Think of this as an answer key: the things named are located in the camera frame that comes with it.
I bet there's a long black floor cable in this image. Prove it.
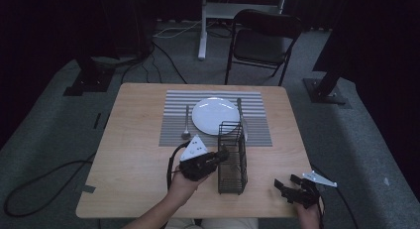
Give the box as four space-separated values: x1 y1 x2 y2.
2 152 97 219

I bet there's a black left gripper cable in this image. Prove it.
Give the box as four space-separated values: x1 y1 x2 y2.
165 141 193 191

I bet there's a grey striped placemat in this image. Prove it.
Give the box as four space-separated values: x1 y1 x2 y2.
158 89 273 148

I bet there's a black stand with bolted base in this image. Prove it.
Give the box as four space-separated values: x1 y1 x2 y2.
302 0 352 106

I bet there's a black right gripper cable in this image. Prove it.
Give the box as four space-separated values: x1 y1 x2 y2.
310 163 361 229

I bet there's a silver spoon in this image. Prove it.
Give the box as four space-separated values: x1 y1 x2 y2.
180 104 192 140

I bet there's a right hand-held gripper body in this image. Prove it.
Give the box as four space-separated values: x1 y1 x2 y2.
286 170 339 209

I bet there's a white floor cable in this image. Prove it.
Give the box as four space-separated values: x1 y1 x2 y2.
153 20 203 39

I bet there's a black floor cable bundle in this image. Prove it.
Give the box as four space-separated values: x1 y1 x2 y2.
120 40 188 85

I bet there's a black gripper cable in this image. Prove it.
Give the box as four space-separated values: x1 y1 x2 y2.
165 141 193 191
310 163 361 229

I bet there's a black wire mesh cutlery basket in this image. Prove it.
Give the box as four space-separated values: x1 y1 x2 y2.
216 121 249 195

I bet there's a person's right hand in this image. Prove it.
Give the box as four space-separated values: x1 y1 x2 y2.
294 196 326 229

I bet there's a white round plate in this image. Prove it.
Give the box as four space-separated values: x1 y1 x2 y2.
191 96 242 137

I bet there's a silver table knife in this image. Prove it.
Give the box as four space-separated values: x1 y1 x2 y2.
236 97 249 143

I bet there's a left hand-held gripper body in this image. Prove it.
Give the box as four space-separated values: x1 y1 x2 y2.
178 134 222 182

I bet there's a black stand with square base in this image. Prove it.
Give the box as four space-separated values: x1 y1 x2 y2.
62 55 116 97

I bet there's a white desk frame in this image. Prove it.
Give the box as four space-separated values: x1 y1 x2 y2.
197 0 289 61

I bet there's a person's left hand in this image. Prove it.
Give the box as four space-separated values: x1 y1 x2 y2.
167 171 213 205

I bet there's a black folding chair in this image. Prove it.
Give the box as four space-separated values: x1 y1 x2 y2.
224 8 304 87

